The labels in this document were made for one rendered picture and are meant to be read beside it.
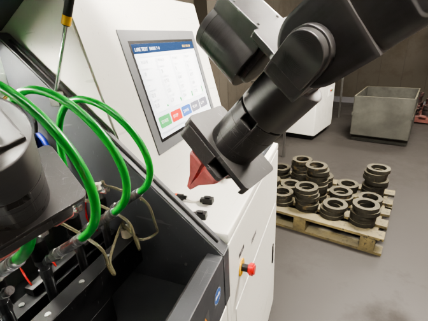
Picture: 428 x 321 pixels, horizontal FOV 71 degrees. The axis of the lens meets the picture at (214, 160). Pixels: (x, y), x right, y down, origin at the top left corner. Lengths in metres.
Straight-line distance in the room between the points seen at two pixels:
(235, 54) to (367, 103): 4.23
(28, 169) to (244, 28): 0.20
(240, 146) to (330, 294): 1.77
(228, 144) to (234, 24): 0.11
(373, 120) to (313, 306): 3.07
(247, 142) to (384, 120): 4.23
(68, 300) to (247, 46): 0.54
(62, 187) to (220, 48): 0.19
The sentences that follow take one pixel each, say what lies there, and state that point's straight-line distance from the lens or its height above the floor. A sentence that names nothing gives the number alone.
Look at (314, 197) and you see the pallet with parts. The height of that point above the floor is 0.27.
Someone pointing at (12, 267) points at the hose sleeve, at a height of 1.17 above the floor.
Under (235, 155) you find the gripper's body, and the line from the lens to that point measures 0.31.
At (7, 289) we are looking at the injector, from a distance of 0.58.
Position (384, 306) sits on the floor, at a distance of 2.06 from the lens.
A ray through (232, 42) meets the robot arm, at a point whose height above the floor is 1.41.
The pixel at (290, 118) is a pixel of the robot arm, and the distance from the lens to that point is 0.28.
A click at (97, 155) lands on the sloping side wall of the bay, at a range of 0.76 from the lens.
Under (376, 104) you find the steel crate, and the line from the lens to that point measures 4.47.
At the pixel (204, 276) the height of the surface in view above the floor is 0.95.
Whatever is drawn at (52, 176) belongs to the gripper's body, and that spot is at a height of 1.30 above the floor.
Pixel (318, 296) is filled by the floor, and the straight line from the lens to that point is 2.00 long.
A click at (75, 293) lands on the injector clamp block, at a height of 0.98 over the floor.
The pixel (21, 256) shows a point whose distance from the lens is 0.42.
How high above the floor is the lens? 1.41
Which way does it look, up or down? 22 degrees down
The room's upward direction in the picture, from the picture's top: 3 degrees counter-clockwise
